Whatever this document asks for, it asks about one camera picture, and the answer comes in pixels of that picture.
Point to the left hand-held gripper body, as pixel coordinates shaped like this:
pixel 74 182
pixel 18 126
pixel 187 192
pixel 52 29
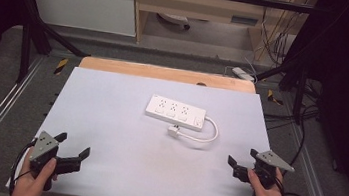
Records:
pixel 44 146

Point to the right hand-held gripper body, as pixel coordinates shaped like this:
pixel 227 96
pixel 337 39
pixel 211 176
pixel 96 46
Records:
pixel 270 160

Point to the white power plug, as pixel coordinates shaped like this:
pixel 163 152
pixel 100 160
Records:
pixel 173 130

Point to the person's left hand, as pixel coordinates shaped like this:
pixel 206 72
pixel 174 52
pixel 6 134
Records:
pixel 31 181

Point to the black yellow striped tape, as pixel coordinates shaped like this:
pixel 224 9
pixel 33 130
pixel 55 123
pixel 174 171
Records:
pixel 61 66
pixel 274 97

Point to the white floor power strip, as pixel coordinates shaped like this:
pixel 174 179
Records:
pixel 243 74

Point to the black metal stand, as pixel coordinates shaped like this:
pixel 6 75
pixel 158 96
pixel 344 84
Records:
pixel 29 36
pixel 295 79

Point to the wooden board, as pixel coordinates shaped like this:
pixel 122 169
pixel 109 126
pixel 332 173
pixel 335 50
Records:
pixel 165 74

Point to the white chair base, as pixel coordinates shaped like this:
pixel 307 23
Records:
pixel 173 19

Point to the wooden desk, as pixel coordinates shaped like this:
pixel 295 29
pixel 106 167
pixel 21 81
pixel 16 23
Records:
pixel 200 4

